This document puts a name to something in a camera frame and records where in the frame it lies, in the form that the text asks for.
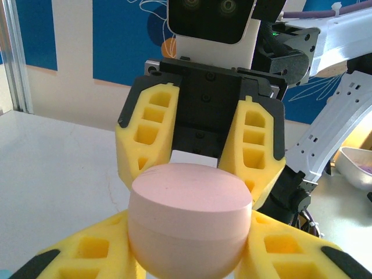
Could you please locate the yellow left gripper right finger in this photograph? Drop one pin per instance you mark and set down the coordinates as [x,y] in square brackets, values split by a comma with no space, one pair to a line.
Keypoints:
[290,261]

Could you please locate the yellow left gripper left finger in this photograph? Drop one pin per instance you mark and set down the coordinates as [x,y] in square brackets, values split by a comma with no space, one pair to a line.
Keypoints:
[101,261]

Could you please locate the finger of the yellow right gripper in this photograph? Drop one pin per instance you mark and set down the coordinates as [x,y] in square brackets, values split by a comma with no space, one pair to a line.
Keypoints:
[128,145]
[273,174]

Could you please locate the pink earbud charging case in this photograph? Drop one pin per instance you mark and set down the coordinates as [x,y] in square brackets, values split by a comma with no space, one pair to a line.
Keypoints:
[189,221]

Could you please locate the light blue earbud charging case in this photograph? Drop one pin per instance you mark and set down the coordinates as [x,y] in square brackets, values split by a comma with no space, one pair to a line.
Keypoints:
[3,275]

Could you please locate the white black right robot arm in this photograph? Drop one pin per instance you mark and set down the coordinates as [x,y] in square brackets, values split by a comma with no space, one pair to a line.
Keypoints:
[319,157]

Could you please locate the white bowl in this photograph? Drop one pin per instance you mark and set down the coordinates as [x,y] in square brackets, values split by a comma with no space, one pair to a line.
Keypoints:
[348,165]

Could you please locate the blue poster dark circle flower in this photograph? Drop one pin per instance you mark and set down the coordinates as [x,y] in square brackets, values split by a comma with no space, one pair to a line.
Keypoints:
[116,43]

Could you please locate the blue poster white line print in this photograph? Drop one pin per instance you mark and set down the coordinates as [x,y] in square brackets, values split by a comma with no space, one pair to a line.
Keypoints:
[37,35]

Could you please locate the blue wall poster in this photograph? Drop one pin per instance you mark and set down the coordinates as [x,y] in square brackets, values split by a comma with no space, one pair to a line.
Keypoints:
[299,113]

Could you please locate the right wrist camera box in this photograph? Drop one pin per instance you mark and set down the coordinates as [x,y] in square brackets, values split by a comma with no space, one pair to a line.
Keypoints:
[209,49]

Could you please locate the aluminium frame post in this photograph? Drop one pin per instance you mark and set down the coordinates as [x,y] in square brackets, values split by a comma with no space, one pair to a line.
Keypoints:
[14,58]

